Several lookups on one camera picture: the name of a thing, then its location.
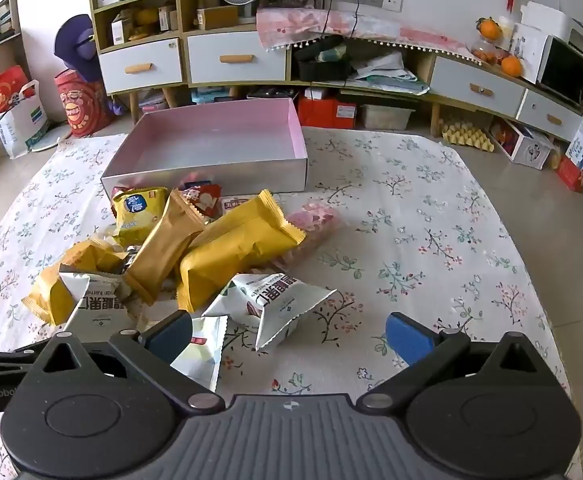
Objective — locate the floral cloth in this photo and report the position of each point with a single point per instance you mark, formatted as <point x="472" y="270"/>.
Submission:
<point x="421" y="210"/>

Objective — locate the small white red label packet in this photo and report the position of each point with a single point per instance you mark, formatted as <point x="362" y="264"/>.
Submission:
<point x="204" y="355"/>

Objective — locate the round white base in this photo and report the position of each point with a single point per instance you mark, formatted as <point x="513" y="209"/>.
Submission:
<point x="51" y="144"/>

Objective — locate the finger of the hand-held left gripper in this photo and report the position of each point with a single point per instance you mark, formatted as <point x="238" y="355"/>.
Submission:
<point x="1" y="357"/>

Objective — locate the yellow blue label chips packet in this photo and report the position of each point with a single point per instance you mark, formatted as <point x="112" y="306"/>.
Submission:
<point x="136" y="215"/>

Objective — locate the blue storage bin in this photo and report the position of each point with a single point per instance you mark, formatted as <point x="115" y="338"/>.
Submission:
<point x="211" y="95"/>

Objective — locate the red printed bag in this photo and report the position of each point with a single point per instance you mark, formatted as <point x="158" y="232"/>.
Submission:
<point x="81" y="107"/>

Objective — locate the red carton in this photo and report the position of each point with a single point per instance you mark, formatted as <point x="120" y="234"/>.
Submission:
<point x="574" y="175"/>

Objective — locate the white printed carton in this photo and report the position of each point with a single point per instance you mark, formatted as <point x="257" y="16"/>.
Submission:
<point x="526" y="147"/>

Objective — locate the tan brown label snack packet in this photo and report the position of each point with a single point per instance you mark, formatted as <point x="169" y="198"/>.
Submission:
<point x="234" y="204"/>

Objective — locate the white appliance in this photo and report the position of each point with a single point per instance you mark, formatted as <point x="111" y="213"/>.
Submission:
<point x="571" y="27"/>

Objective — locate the white wall socket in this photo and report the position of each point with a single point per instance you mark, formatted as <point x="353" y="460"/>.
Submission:
<point x="392" y="2"/>

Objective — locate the pink patterned cloth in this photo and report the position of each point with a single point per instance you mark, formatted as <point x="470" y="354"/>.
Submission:
<point x="296" y="25"/>

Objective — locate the small yellow snack packet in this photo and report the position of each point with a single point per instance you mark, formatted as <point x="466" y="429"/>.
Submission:
<point x="51" y="292"/>

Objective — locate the black basket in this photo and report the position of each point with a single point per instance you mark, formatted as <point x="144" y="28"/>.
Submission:
<point x="321" y="67"/>

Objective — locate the red gift bag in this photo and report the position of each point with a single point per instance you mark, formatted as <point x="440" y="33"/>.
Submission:
<point x="6" y="90"/>

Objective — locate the microwave oven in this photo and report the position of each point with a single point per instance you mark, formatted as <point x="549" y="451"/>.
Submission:
<point x="566" y="72"/>

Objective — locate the low wooden cabinet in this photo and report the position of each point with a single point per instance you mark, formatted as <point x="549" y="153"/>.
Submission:
<point x="421" y="67"/>

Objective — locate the golden brown snack packet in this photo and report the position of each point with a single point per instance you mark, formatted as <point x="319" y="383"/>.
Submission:
<point x="166" y="245"/>

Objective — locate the large yellow snack packet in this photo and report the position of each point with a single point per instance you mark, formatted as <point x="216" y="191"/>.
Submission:
<point x="236" y="255"/>

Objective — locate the white nut kernel packet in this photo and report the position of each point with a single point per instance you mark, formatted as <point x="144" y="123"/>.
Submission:
<point x="101" y="310"/>

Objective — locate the brown cardboard box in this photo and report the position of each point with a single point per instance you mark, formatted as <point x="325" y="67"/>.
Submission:
<point x="219" y="17"/>

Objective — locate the purple hat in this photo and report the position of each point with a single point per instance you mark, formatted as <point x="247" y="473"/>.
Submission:
<point x="71" y="35"/>

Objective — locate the white shopping bag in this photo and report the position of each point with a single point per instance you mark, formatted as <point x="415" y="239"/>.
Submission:
<point x="18" y="130"/>

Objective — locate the yellow egg tray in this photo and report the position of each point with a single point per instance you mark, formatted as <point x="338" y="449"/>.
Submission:
<point x="466" y="135"/>

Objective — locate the small clear storage bin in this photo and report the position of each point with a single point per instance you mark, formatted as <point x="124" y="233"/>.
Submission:
<point x="152" y="102"/>

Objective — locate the orange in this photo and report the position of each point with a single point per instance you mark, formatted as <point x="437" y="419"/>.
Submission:
<point x="490" y="29"/>
<point x="511" y="66"/>

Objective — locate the red snack packet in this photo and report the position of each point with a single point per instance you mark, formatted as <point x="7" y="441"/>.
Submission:
<point x="120" y="191"/>
<point x="204" y="200"/>

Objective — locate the folded clothes pile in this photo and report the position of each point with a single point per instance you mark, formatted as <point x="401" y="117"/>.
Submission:
<point x="386" y="75"/>

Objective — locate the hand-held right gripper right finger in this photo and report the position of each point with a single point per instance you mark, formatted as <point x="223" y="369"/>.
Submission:
<point x="409" y="337"/>

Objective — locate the pink cardboard box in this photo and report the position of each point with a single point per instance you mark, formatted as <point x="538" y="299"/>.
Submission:
<point x="211" y="130"/>

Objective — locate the pink floral snack packet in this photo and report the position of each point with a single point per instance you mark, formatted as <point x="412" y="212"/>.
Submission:
<point x="316" y="217"/>

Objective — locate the clear bin dark contents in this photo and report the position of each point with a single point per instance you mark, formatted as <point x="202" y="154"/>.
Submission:
<point x="271" y="94"/>

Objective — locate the red box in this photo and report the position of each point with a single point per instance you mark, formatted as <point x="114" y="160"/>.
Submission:
<point x="321" y="112"/>

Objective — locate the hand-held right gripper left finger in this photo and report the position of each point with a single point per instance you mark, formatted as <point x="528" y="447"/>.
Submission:
<point x="169" y="337"/>

